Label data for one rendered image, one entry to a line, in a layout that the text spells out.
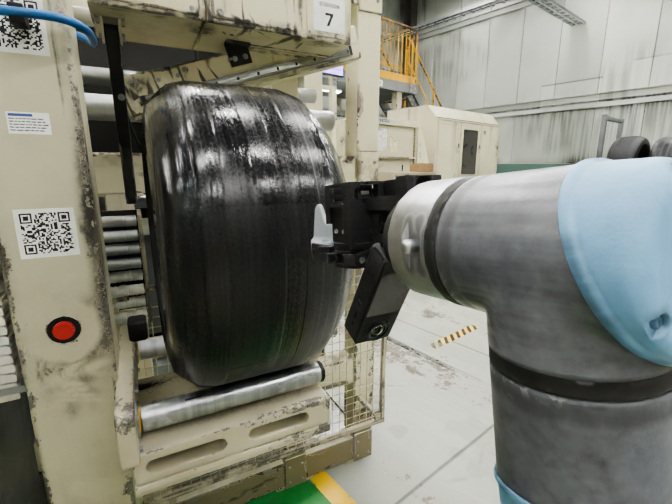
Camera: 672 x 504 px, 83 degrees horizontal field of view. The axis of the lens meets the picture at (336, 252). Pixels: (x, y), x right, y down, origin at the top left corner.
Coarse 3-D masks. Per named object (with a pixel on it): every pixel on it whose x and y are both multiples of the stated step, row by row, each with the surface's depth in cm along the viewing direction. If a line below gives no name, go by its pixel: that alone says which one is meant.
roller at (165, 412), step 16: (288, 368) 77; (304, 368) 77; (320, 368) 78; (224, 384) 71; (240, 384) 71; (256, 384) 72; (272, 384) 73; (288, 384) 74; (304, 384) 76; (160, 400) 66; (176, 400) 66; (192, 400) 67; (208, 400) 68; (224, 400) 69; (240, 400) 70; (256, 400) 73; (144, 416) 63; (160, 416) 64; (176, 416) 65; (192, 416) 67
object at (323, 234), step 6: (318, 204) 44; (318, 210) 44; (318, 216) 44; (324, 216) 43; (318, 222) 44; (324, 222) 43; (318, 228) 44; (324, 228) 43; (330, 228) 41; (318, 234) 44; (324, 234) 43; (330, 234) 41; (312, 240) 46; (318, 240) 44; (324, 240) 43; (330, 240) 41
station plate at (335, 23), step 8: (320, 0) 96; (328, 0) 97; (336, 0) 98; (320, 8) 97; (328, 8) 98; (336, 8) 99; (344, 8) 100; (320, 16) 97; (328, 16) 98; (336, 16) 99; (344, 16) 100; (320, 24) 97; (328, 24) 98; (336, 24) 99; (344, 24) 100; (336, 32) 100; (344, 32) 101
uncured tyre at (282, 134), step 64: (192, 128) 53; (256, 128) 57; (320, 128) 64; (192, 192) 50; (256, 192) 53; (320, 192) 58; (192, 256) 51; (256, 256) 53; (192, 320) 54; (256, 320) 56; (320, 320) 62
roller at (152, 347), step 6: (162, 336) 91; (144, 342) 88; (150, 342) 89; (156, 342) 89; (162, 342) 90; (144, 348) 88; (150, 348) 88; (156, 348) 89; (162, 348) 89; (138, 354) 87; (144, 354) 88; (150, 354) 88; (156, 354) 89; (162, 354) 90
